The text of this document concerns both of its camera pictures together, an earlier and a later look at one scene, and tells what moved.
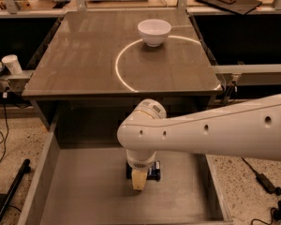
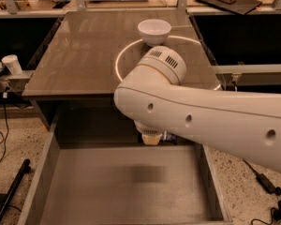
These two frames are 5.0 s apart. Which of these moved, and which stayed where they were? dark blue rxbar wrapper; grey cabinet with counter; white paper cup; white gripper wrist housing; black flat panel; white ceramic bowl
Moved: white gripper wrist housing; dark blue rxbar wrapper
Stayed: black flat panel; grey cabinet with counter; white paper cup; white ceramic bowl
